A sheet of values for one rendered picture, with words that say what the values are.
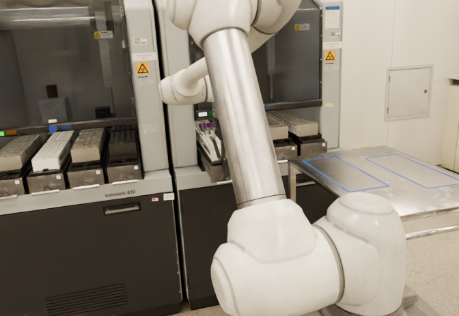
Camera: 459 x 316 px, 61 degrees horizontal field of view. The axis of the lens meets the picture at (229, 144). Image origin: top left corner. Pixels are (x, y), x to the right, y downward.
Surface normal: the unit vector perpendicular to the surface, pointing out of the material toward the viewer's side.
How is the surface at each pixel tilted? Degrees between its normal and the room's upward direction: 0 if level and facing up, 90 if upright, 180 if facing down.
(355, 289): 97
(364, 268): 84
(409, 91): 90
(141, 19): 90
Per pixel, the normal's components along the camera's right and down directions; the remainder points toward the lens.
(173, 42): 0.24, 0.24
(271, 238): 0.07, -0.35
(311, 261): 0.25, -0.47
